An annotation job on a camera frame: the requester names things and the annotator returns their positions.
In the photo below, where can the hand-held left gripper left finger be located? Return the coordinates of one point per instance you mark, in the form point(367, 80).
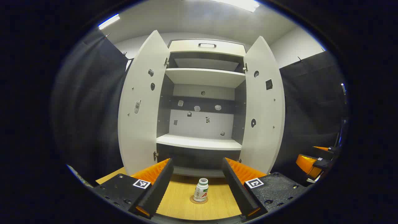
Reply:
point(158, 189)

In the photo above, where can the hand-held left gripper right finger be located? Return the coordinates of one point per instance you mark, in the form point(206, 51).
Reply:
point(238, 193)

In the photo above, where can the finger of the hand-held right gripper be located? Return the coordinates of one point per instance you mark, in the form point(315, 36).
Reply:
point(326, 149)
point(309, 166)

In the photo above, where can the white plastic bottle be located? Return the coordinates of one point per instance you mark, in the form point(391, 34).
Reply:
point(201, 189)

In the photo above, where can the cabinet door with cat sticker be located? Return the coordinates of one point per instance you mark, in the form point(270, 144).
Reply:
point(264, 109)

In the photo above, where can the round brown coaster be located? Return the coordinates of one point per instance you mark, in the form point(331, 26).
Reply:
point(199, 203)

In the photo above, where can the cabinet door with phone sticker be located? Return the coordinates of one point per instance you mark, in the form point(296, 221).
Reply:
point(140, 124)

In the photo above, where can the black backdrop cloth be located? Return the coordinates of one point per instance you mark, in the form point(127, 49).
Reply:
point(87, 109)

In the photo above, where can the wide ceiling light panel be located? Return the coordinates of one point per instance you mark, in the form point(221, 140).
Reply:
point(242, 4)

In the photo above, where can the narrow ceiling light strip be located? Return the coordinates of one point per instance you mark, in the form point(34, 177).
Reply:
point(108, 21)

